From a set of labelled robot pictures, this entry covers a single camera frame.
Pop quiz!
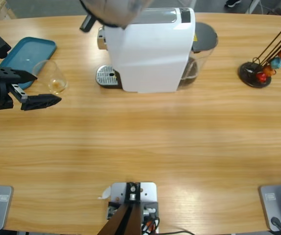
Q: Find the glass jar of dark beans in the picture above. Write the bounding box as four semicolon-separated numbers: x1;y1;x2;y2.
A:
179;21;219;90

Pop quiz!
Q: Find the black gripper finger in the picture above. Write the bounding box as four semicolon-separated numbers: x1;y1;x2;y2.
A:
79;14;96;33

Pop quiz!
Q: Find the black capsule holder with rods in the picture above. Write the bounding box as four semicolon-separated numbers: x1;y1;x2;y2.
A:
238;17;281;89

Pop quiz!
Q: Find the orange red cable connector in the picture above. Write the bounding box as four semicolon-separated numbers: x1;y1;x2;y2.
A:
141;219;159;232

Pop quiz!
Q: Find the teal plastic tray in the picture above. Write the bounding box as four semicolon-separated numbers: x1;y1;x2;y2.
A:
0;36;57;90

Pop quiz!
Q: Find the dark camera mount post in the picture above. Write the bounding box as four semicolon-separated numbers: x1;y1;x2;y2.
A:
98;182;142;235

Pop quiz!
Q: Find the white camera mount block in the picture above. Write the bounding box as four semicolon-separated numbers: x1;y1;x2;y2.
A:
105;182;160;233

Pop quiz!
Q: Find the white capsule coffee machine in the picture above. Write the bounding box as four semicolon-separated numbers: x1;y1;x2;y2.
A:
95;7;197;94

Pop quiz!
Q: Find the white paper tag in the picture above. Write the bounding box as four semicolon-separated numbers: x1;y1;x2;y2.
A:
97;186;112;200

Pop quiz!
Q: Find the teal coffee capsule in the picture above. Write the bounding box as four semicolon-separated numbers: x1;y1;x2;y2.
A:
270;57;281;70

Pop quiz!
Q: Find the clear drinking glass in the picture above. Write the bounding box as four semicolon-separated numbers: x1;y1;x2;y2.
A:
32;60;69;95

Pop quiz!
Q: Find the white furniture frame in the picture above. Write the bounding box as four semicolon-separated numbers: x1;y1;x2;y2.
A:
247;0;281;17

